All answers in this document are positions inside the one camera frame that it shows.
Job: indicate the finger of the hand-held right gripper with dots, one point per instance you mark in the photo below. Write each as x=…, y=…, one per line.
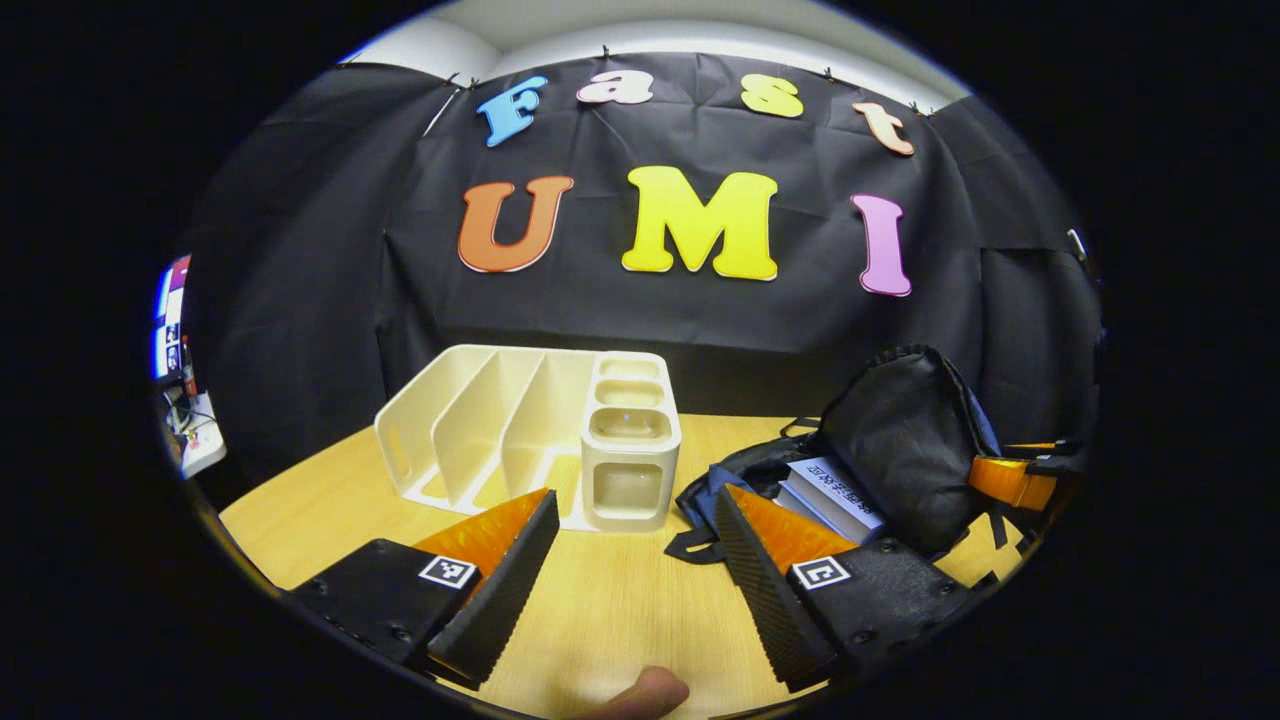
x=1010, y=482

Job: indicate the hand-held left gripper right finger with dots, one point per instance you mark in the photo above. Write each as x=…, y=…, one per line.
x=765, y=600

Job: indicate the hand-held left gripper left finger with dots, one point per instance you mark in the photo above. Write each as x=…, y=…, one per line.
x=500, y=600

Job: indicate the blue schoolbag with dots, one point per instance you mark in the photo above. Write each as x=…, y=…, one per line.
x=900, y=440

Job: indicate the blue-grey book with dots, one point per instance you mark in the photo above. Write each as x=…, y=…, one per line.
x=835, y=485

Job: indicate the cream plastic bookshelf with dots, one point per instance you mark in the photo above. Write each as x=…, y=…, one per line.
x=630, y=480

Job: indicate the white side table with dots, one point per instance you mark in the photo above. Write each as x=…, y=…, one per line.
x=203, y=440

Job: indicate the black backdrop cloth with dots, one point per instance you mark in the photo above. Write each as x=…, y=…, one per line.
x=300, y=300

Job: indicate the computer monitor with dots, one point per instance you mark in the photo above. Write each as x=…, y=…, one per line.
x=170, y=320

